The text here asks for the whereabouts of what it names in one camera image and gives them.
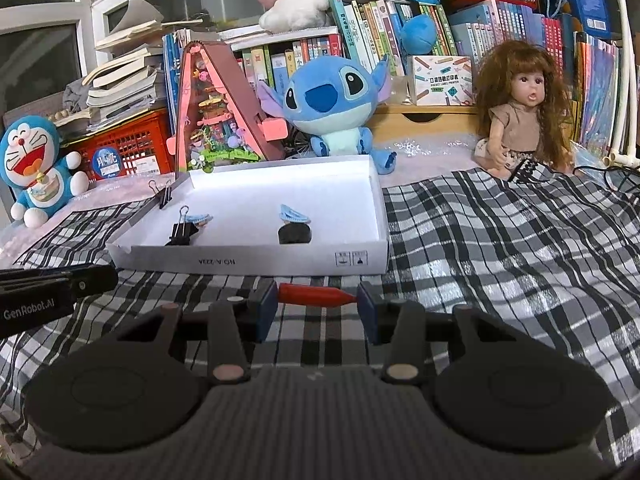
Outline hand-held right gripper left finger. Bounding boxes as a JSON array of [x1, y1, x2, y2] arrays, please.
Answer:
[[117, 280, 279, 385]]

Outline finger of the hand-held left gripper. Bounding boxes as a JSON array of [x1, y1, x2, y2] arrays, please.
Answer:
[[0, 263, 119, 297]]

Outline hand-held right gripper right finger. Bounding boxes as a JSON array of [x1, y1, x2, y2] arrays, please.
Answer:
[[356, 281, 523, 385]]

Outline red screwdriver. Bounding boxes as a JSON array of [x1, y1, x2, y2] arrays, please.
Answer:
[[277, 282, 360, 309]]

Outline white shallow tray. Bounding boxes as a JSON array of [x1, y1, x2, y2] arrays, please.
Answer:
[[106, 154, 390, 277]]

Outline black binder clip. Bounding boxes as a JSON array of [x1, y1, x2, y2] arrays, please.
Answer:
[[147, 179, 174, 211], [165, 205, 200, 247]]

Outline black round cap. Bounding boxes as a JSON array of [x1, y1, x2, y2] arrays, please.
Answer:
[[277, 221, 313, 246]]

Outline black white plaid blanket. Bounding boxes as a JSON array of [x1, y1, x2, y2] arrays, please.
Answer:
[[0, 162, 640, 466]]

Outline red plastic crate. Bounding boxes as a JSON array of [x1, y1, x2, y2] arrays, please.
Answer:
[[60, 109, 176, 181]]

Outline blue robot cat plush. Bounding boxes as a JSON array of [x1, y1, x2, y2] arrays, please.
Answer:
[[0, 115, 91, 228]]

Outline grey cloth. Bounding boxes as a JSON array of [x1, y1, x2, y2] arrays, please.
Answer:
[[62, 77, 93, 111]]

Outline stack of worn books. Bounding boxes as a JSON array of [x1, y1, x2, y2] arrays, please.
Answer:
[[82, 0, 168, 123]]

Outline pink triangular diorama house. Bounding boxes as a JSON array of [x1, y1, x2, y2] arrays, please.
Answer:
[[166, 41, 287, 173]]

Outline wooden drawer box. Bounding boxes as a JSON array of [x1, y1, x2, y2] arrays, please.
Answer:
[[370, 104, 482, 145]]

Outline blue alien plush toy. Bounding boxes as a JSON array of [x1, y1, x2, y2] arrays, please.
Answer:
[[256, 54, 398, 176]]

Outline row of tall blue books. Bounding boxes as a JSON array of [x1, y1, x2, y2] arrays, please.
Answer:
[[162, 30, 193, 111]]

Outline brown haired baby doll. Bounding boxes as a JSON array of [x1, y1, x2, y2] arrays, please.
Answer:
[[472, 41, 576, 183]]

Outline white pencil print box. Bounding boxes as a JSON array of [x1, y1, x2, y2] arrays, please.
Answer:
[[407, 55, 474, 107]]

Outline row of upright colourful books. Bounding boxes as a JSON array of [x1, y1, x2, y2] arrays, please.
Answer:
[[232, 0, 458, 91]]

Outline row of leaning thin books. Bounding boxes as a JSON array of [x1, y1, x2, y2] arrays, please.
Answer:
[[572, 30, 632, 158]]

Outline row of pink blue books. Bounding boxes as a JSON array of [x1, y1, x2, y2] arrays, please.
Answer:
[[447, 0, 576, 78]]

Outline white pipe rack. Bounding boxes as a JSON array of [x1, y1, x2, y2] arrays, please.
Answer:
[[595, 0, 640, 168]]

